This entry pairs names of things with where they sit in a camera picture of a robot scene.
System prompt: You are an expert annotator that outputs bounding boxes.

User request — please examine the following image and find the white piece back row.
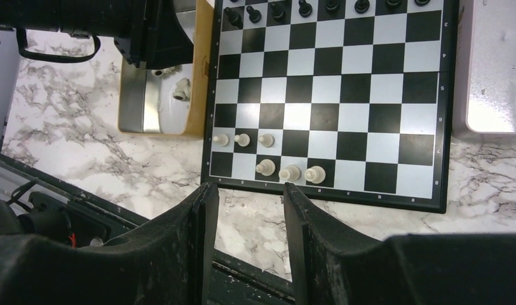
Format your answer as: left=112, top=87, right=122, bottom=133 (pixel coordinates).
left=304, top=165, right=326, bottom=184
left=278, top=165, right=301, bottom=182

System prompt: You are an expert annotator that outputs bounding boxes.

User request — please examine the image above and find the gold tin with white pieces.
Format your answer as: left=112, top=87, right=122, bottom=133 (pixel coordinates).
left=118, top=1, right=214, bottom=139

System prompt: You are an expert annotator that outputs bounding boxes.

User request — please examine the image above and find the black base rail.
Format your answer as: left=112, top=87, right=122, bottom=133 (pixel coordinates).
left=0, top=160, right=294, bottom=304

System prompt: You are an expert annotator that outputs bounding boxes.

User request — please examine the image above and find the empty silver metal tin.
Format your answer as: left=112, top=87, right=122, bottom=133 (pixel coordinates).
left=452, top=0, right=516, bottom=142

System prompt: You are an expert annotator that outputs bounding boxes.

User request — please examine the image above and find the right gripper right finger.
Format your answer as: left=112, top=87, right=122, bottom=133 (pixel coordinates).
left=283, top=183, right=516, bottom=304

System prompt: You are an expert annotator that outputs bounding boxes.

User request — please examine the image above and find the white pawn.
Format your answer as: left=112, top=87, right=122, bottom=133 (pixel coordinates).
left=212, top=133, right=230, bottom=147
left=255, top=159, right=276, bottom=176

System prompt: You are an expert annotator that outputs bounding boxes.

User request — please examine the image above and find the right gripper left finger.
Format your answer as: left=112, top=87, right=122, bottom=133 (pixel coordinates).
left=0, top=182, right=219, bottom=304

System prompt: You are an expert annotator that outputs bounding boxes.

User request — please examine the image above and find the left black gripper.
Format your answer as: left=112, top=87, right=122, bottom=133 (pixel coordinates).
left=0, top=1, right=194, bottom=69

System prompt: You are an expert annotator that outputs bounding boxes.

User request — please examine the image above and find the black and white chessboard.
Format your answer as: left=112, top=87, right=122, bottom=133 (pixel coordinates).
left=201, top=1, right=459, bottom=213

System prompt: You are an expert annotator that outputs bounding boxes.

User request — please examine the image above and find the white chess piece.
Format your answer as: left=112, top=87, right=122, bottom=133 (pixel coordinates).
left=234, top=133, right=251, bottom=147
left=257, top=133, right=275, bottom=147

